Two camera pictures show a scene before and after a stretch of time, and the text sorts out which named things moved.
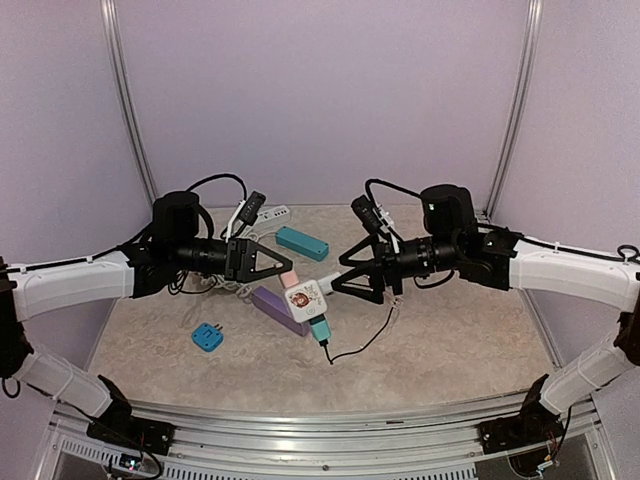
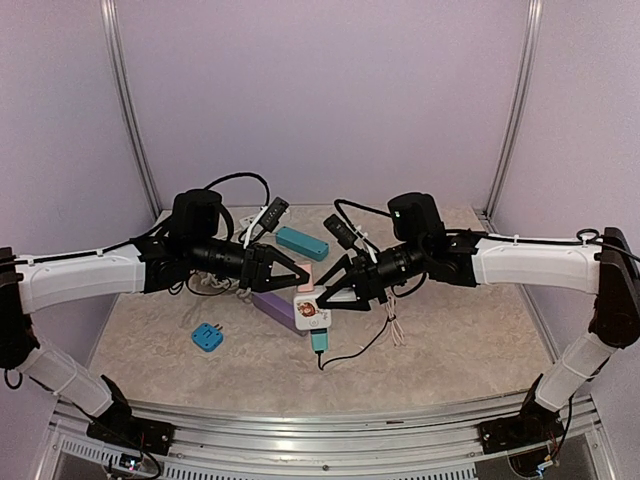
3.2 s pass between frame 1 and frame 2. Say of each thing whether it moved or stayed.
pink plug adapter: moved
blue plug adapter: stayed
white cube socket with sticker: moved
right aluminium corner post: stayed
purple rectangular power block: stayed
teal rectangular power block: stayed
